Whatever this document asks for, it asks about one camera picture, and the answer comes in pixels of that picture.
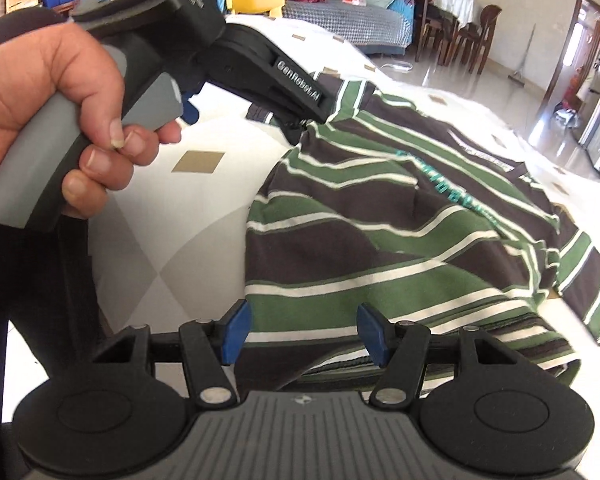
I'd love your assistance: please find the green brown striped t-shirt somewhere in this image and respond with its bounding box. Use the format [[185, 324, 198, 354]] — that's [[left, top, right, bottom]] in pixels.
[[236, 76, 600, 392]]

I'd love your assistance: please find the person's left hand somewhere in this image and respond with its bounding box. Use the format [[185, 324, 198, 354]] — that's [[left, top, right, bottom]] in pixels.
[[0, 23, 182, 228]]

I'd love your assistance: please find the checkered diamond pattern tablecloth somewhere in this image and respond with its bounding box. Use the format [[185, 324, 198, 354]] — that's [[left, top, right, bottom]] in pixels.
[[12, 15, 600, 402]]

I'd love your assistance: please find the checkered sofa bed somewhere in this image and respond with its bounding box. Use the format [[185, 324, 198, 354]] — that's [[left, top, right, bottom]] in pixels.
[[283, 0, 414, 55]]

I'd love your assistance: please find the dining table white cloth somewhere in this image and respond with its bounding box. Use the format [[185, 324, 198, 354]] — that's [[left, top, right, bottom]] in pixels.
[[432, 0, 481, 28]]

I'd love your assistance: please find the dark wooden dining chair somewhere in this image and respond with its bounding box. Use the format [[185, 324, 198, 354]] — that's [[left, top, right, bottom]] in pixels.
[[448, 4, 502, 75]]

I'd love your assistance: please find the floor mop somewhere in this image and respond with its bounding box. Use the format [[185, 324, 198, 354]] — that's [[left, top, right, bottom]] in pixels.
[[507, 25, 536, 87]]

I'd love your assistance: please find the white power cable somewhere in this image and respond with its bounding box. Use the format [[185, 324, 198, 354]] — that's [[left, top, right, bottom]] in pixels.
[[374, 58, 415, 75]]

